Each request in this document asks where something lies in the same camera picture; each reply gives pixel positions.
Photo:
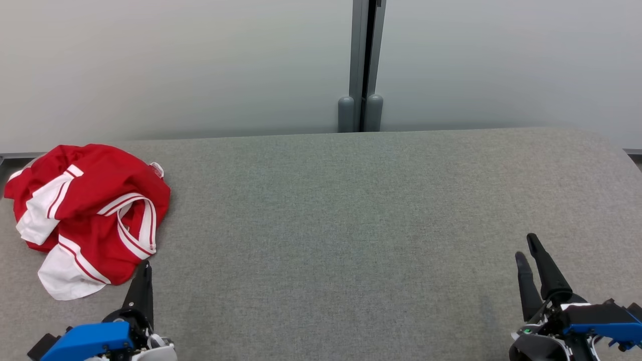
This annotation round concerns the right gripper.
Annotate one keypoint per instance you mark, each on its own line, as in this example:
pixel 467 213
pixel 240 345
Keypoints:
pixel 536 348

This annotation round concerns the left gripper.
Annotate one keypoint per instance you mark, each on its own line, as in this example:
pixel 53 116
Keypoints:
pixel 143 326

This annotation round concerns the red white basketball jersey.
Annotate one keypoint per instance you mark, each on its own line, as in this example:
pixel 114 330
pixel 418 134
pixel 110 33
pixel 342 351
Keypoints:
pixel 110 170

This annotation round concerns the grey fabric sofa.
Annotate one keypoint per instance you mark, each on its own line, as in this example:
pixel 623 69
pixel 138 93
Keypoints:
pixel 321 250

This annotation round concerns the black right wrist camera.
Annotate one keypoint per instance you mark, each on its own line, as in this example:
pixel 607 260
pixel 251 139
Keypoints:
pixel 597 315

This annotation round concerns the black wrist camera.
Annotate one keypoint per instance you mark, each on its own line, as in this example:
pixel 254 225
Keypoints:
pixel 41 347
pixel 597 315

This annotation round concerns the blue left camera mount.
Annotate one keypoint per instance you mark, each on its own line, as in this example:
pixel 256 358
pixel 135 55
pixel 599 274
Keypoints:
pixel 85 341

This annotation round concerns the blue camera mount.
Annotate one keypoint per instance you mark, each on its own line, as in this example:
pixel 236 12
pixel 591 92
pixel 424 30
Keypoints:
pixel 85 341
pixel 612 332

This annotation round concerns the blue right camera mount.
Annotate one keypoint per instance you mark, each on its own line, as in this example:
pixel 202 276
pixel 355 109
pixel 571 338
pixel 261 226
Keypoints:
pixel 612 332

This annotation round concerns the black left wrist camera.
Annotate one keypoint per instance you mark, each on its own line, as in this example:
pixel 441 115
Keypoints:
pixel 41 347

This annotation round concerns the grey partition post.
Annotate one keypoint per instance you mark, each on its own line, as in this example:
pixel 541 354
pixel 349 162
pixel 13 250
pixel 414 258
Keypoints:
pixel 357 50

